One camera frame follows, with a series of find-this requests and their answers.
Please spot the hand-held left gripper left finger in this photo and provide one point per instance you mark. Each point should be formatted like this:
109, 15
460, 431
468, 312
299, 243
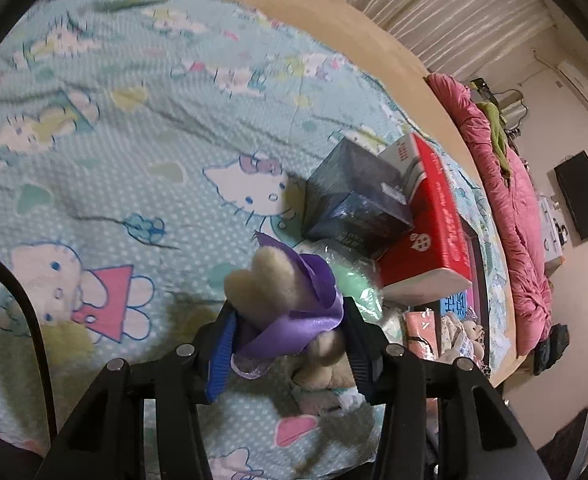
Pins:
221, 355

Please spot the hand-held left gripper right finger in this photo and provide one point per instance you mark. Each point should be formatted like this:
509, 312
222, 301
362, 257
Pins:
360, 360

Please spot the green ball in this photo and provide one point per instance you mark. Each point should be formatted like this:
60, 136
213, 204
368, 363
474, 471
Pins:
359, 280

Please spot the plush toy with purple ribbon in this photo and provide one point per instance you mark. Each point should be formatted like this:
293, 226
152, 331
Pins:
259, 280

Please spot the dark shallow box tray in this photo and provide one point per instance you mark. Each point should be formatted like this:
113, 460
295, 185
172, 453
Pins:
481, 285

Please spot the small white blue packet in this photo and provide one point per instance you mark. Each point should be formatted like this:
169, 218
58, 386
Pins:
324, 400

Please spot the pink rolled cloth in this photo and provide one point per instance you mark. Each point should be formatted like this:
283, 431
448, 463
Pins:
421, 330

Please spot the small packaged plush toy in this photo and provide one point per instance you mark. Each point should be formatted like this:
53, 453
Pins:
451, 327

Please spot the bagged beige plush toy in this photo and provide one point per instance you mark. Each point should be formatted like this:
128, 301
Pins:
471, 332

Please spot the red tissue pack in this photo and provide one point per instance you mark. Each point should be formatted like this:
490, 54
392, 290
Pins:
434, 240

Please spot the dark blue box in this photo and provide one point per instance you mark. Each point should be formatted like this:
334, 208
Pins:
354, 195

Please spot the black bag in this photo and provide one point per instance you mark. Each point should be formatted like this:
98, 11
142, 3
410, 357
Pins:
554, 347

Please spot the pink quilt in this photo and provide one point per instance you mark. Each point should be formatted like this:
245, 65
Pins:
519, 240

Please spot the cartoon cat printed blanket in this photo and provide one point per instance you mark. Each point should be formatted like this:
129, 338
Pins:
123, 160

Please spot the white drawer cabinet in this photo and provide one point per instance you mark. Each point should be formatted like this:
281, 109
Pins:
551, 235

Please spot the green cloth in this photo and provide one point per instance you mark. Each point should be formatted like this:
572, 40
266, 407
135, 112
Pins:
496, 135

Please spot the white air conditioner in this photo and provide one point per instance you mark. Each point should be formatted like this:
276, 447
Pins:
581, 85

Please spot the white pleated curtain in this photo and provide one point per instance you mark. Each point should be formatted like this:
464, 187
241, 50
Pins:
449, 15

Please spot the black wall television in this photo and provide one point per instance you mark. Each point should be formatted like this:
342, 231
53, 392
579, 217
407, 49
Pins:
586, 195

